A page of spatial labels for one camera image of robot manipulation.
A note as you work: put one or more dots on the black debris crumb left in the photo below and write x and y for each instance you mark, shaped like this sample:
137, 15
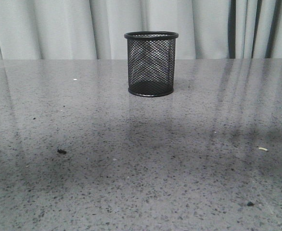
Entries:
60, 151

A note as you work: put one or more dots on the black mesh pen cup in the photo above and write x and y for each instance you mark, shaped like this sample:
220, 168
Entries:
151, 62

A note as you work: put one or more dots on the grey pleated curtain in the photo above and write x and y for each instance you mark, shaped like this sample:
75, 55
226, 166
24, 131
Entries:
94, 29

